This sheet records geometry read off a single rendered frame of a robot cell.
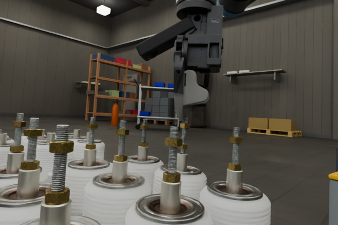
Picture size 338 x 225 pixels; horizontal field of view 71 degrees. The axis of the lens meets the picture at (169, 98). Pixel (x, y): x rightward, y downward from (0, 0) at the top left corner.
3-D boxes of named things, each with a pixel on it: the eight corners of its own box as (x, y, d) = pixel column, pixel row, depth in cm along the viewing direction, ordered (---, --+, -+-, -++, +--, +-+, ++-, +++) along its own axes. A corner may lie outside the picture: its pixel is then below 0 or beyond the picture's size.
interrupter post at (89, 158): (79, 166, 43) (81, 148, 44) (89, 164, 46) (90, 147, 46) (89, 169, 42) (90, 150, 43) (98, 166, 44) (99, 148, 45)
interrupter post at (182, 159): (177, 173, 41) (178, 154, 42) (172, 170, 44) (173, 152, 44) (189, 173, 42) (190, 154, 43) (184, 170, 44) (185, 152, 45)
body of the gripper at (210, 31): (220, 68, 39) (224, -2, 40) (169, 67, 40) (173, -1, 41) (219, 76, 46) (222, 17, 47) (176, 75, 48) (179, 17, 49)
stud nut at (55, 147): (65, 149, 20) (66, 139, 20) (78, 151, 19) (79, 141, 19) (43, 151, 18) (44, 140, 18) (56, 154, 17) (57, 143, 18)
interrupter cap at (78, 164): (57, 167, 42) (58, 163, 42) (88, 160, 49) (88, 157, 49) (90, 174, 39) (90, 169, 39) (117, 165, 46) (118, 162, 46)
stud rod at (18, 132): (11, 160, 37) (15, 112, 37) (18, 160, 37) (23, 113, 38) (12, 162, 36) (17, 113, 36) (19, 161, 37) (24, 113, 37)
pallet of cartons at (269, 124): (246, 132, 613) (247, 117, 616) (258, 132, 667) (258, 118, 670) (292, 137, 535) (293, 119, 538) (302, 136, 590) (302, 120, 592)
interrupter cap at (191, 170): (168, 176, 38) (168, 172, 38) (155, 166, 45) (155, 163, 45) (208, 177, 41) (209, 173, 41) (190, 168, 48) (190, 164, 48)
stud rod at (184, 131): (180, 157, 43) (184, 116, 44) (178, 156, 44) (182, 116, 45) (185, 157, 43) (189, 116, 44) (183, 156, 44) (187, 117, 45)
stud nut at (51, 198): (61, 194, 20) (62, 184, 20) (74, 199, 19) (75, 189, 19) (38, 201, 18) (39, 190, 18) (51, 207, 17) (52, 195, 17)
